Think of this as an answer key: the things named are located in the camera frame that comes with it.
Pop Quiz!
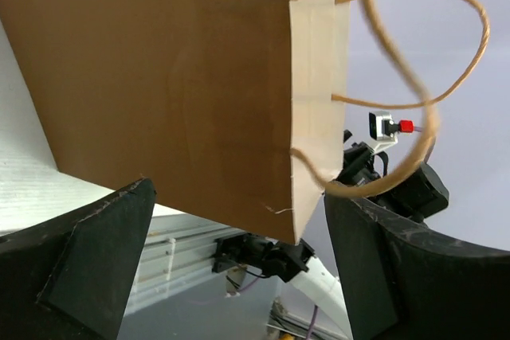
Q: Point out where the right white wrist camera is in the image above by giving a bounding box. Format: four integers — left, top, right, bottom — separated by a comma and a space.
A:
368, 111, 415, 154

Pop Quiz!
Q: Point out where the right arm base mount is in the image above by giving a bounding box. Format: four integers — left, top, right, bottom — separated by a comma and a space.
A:
212, 233, 275, 279

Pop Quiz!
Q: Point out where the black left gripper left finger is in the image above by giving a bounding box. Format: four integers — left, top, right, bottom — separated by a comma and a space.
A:
1, 178, 156, 339

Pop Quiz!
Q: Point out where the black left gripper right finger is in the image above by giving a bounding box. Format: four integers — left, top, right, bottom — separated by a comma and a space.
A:
324, 195, 509, 339

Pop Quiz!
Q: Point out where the aluminium front rail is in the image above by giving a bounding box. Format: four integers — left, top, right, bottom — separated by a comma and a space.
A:
124, 214, 243, 316

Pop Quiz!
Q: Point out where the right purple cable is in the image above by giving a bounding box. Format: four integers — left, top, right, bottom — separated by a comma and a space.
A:
190, 124, 430, 340

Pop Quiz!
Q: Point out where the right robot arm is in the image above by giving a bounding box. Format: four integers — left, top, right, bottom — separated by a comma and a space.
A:
282, 162, 449, 339

